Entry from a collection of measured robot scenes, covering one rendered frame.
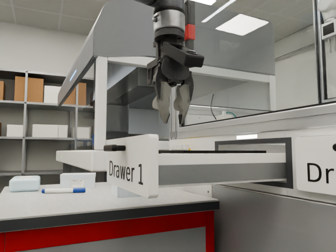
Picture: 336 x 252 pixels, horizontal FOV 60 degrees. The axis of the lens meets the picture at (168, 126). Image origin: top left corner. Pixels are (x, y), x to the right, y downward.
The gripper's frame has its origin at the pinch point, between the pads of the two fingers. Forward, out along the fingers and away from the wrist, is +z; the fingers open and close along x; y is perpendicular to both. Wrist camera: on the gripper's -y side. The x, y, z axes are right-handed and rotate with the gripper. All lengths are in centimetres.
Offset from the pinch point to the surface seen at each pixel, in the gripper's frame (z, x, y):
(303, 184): 14.6, -20.3, -16.8
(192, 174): 12.0, 2.0, -9.8
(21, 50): -146, 21, 422
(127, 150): 7.2, 10.9, 0.8
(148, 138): 5.3, 11.4, -10.7
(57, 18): -185, -22, 374
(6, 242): 26.3, 32.3, 15.6
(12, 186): 19, 31, 57
